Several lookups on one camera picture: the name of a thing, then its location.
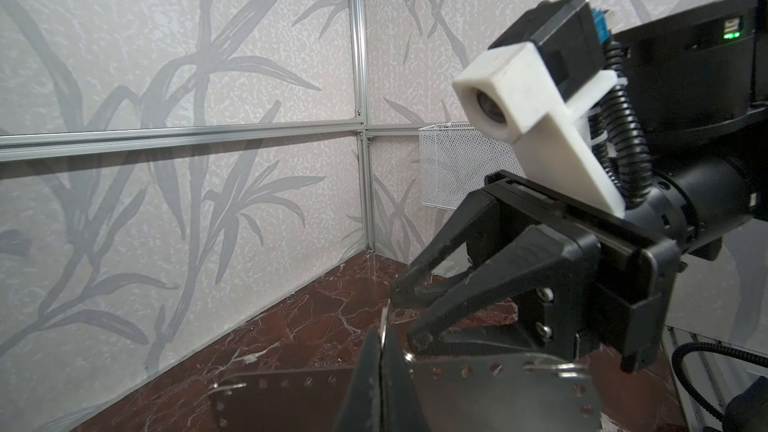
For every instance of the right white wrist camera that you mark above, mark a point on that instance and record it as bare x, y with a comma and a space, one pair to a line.
533, 89

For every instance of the aluminium frame post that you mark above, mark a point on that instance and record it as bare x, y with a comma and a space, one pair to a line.
357, 18

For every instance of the white wire mesh basket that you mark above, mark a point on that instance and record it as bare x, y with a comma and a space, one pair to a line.
454, 160

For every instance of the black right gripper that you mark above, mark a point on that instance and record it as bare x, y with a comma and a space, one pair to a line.
578, 277

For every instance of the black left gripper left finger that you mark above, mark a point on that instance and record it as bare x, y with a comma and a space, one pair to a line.
361, 408

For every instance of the silver keyring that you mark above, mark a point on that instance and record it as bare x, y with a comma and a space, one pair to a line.
383, 326

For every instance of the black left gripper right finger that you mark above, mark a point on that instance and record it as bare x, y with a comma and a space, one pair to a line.
400, 406

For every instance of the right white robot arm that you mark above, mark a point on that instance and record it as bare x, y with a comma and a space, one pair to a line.
636, 148

